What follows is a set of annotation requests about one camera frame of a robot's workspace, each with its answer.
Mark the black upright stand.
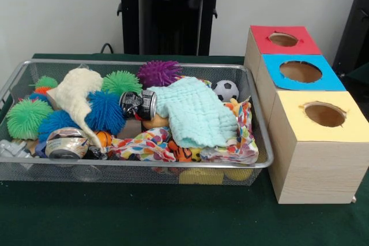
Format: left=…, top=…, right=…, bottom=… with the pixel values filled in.
left=331, top=0, right=369, bottom=81

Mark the small soccer ball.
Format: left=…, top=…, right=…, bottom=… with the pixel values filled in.
left=212, top=80, right=240, bottom=103

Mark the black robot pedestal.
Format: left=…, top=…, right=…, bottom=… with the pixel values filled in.
left=111, top=0, right=233, bottom=56

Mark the mint green muslin cloth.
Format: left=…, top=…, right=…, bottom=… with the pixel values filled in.
left=146, top=75, right=239, bottom=149

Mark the cream muslin cloth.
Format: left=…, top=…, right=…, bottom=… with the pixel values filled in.
left=46, top=67, right=108, bottom=154

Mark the purple spiky ball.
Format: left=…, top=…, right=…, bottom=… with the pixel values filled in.
left=136, top=60, right=183, bottom=88

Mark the dark green table cloth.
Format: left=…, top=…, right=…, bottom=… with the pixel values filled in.
left=0, top=52, right=369, bottom=246
left=345, top=60, right=369, bottom=81

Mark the silver wire mesh bin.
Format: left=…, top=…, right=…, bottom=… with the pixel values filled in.
left=0, top=59, right=274, bottom=186

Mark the crushed cream can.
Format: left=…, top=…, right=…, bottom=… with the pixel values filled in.
left=44, top=127, right=90, bottom=160

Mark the black looped cable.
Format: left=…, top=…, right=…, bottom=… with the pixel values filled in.
left=99, top=43, right=116, bottom=54

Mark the crushed black can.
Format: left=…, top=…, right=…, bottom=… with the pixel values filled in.
left=119, top=89, right=159, bottom=122

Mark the green spiky ball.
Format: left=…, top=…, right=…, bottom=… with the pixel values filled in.
left=101, top=70, right=144, bottom=97
left=6, top=98, right=55, bottom=140

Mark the wooden three-hole box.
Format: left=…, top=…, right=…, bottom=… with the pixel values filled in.
left=243, top=25, right=369, bottom=205

